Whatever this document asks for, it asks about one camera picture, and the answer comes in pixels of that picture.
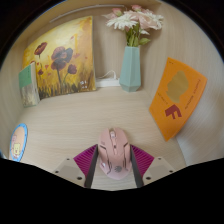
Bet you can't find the white power strip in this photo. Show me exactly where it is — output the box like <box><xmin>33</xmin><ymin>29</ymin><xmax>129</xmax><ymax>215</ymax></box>
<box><xmin>95</xmin><ymin>69</ymin><xmax>121</xmax><ymax>88</ymax></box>

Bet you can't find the pink computer mouse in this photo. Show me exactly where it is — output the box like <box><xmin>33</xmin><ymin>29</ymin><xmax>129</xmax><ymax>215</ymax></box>
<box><xmin>97</xmin><ymin>127</ymin><xmax>132</xmax><ymax>181</ymax></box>

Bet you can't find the teal faceted vase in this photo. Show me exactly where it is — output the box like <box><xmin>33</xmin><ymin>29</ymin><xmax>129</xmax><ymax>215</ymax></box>
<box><xmin>118</xmin><ymin>45</ymin><xmax>142</xmax><ymax>93</ymax></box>

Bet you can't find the round blue-rimmed cartoon mouse pad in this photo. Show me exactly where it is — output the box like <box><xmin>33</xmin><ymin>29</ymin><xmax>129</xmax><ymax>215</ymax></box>
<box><xmin>8</xmin><ymin>123</ymin><xmax>29</xmax><ymax>163</ymax></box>

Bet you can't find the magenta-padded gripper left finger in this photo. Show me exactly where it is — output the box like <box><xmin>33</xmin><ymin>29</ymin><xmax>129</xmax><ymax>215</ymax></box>
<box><xmin>52</xmin><ymin>143</ymin><xmax>100</xmax><ymax>190</ymax></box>

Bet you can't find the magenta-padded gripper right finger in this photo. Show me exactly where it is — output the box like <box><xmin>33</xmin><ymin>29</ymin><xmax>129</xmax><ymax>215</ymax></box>
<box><xmin>128</xmin><ymin>143</ymin><xmax>176</xmax><ymax>189</ymax></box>

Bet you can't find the pink and white flower bouquet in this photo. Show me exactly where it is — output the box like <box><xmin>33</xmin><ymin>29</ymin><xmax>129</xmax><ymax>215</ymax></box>
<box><xmin>102</xmin><ymin>4</ymin><xmax>165</xmax><ymax>48</ymax></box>

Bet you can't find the yellow poppy flower painting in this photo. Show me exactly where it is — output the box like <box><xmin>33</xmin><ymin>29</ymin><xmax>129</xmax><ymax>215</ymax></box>
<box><xmin>21</xmin><ymin>15</ymin><xmax>97</xmax><ymax>100</ymax></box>

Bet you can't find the white light bar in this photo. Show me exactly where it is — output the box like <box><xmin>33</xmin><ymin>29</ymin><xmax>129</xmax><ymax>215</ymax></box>
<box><xmin>49</xmin><ymin>3</ymin><xmax>126</xmax><ymax>24</ymax></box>

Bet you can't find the orange book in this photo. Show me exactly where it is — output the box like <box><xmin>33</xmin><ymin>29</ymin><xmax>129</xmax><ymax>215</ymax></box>
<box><xmin>148</xmin><ymin>57</ymin><xmax>208</xmax><ymax>142</ymax></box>

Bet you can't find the green covered book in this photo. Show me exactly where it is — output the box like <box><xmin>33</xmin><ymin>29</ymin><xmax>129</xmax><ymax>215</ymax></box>
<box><xmin>18</xmin><ymin>61</ymin><xmax>41</xmax><ymax>108</ymax></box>

